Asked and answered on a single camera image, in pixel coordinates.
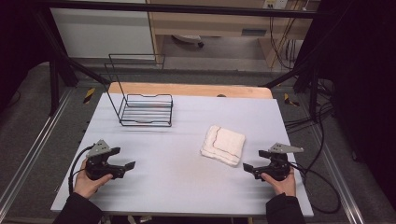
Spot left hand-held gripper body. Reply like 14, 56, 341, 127
84, 139, 127, 181

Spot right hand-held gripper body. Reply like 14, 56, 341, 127
253, 142, 304, 182

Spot white towel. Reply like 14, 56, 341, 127
200, 124, 247, 168

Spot black wire rack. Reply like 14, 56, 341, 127
104, 53, 175, 128

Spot person's right hand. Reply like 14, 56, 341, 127
260, 167, 297, 198

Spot person's left hand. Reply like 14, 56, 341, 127
73, 158, 114, 200

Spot yellow black striped tape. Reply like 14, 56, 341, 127
283, 92, 301, 107
82, 87, 96, 105

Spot wooden table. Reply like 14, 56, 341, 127
106, 81, 274, 100

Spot white cabinet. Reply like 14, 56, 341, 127
49, 7, 156, 59

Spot chair base with caster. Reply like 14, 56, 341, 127
172, 34, 205, 49

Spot light wooden desk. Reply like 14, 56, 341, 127
146, 0, 316, 69

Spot white power strip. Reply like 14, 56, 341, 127
262, 0, 290, 10

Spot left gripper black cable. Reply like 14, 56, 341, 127
67, 144, 95, 194

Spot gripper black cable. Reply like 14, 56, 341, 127
289, 161, 342, 215
67, 144, 95, 194

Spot black cable bundle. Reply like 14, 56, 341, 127
284, 101, 334, 133

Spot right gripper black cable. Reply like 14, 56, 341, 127
289, 161, 342, 215

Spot aluminium floor rail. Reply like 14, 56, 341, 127
0, 89, 75, 213
309, 122, 366, 224

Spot hanging desk cables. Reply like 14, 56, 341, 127
268, 15, 298, 71

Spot black metal frame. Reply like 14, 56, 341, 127
32, 0, 336, 123

